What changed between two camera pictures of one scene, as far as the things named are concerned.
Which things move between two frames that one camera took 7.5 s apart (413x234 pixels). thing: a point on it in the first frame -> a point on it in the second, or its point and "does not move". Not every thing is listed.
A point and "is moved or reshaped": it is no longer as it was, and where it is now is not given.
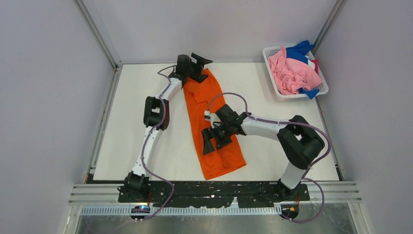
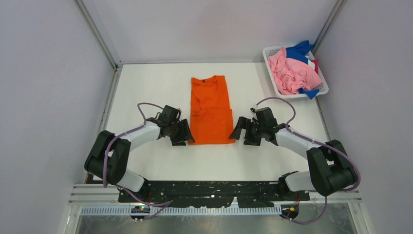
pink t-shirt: [290, 75] does not move
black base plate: [183, 194] does not move
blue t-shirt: [298, 51] does not move
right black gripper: [208, 133] -> [245, 123]
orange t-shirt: [207, 96] is moved or reshaped
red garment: [316, 62] does not move
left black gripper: [199, 66] -> [185, 133]
